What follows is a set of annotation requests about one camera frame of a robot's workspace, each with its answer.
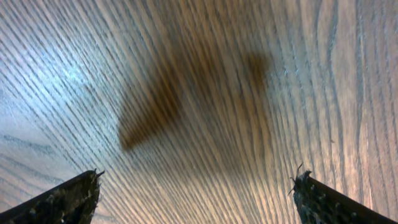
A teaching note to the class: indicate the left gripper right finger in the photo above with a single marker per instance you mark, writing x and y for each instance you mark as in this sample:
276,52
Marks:
318,203

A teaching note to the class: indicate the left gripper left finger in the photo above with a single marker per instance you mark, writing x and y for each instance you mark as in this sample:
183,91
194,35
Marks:
73,201

